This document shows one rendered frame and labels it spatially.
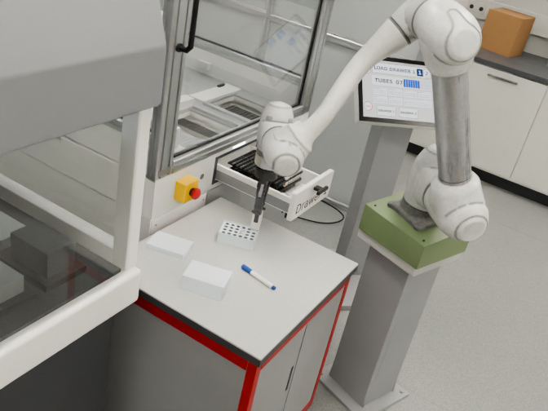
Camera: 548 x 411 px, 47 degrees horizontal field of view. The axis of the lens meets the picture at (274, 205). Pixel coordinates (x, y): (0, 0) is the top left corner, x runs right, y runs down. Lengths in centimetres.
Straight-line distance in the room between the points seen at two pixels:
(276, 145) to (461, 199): 61
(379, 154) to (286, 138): 133
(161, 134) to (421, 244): 93
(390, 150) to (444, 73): 131
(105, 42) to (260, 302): 92
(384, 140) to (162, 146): 135
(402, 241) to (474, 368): 111
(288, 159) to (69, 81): 71
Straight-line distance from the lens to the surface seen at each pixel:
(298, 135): 177
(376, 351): 255
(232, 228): 212
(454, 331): 336
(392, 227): 225
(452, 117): 188
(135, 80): 137
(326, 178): 232
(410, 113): 294
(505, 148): 500
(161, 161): 201
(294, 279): 200
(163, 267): 194
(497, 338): 345
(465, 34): 172
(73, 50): 123
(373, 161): 307
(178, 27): 186
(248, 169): 228
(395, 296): 239
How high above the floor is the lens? 190
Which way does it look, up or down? 29 degrees down
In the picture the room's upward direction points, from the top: 12 degrees clockwise
